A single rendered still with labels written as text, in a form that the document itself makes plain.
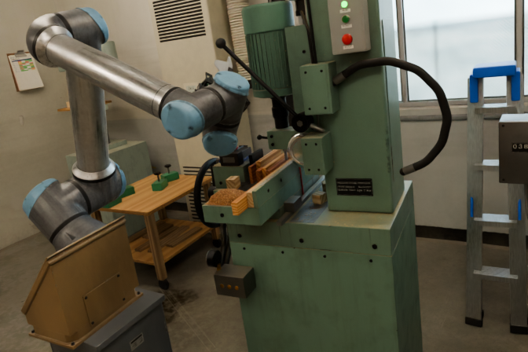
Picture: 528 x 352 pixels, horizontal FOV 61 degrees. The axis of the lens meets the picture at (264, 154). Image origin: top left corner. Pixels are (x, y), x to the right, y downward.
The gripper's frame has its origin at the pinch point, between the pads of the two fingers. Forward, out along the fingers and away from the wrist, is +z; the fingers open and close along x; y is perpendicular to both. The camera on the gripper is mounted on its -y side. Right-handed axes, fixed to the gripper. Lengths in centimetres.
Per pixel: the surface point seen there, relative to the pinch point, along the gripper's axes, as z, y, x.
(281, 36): 9.6, -14.0, -18.3
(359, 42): -14.7, -23.8, -35.8
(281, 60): 5.2, -17.2, -12.5
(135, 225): 127, -55, 219
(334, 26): -9.2, -17.4, -34.5
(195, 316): 4, -65, 138
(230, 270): -32, -32, 51
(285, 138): -3.6, -32.4, 9.2
